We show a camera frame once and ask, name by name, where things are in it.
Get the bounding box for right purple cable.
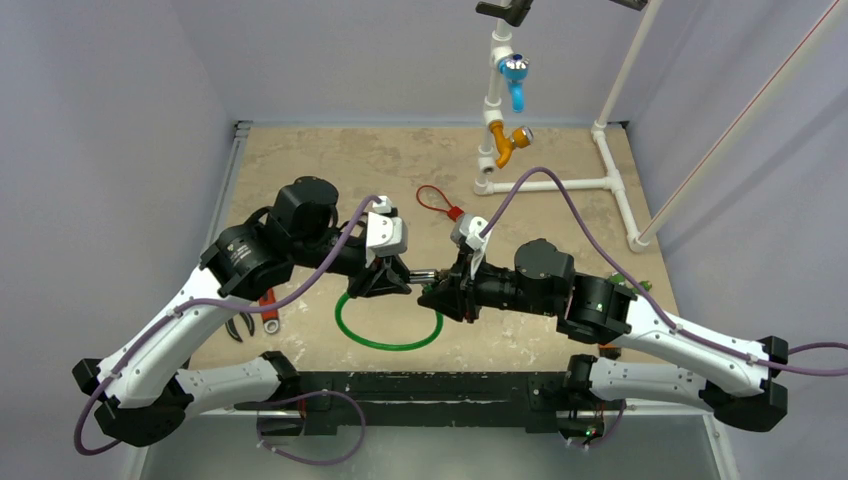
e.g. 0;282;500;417
480;166;848;379

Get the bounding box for green cable lock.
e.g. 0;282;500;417
332;284;446;353

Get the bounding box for orange faucet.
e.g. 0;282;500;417
488;120;534;169

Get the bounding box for blue faucet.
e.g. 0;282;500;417
498;53;530;113

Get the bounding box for red cable lock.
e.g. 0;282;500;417
415;184;465;222

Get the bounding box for green pipe fitting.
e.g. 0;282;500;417
607;272;653;294

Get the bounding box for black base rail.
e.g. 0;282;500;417
233;354;629;439

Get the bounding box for black pliers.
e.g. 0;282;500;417
225;309;256;343

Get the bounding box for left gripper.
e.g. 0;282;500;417
292;230;413;298

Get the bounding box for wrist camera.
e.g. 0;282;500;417
450;213;490;279
365;196;408;267

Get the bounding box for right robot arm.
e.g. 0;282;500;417
417;238;788;432

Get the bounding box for red adjustable wrench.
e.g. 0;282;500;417
258;288;280;335

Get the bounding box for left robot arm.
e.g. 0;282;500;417
72;176;410;447

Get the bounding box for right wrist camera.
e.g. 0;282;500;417
450;213;490;279

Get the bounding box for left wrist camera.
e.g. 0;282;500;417
365;196;408;267

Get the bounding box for white PVC pipe frame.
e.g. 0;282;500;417
474;1;847;253

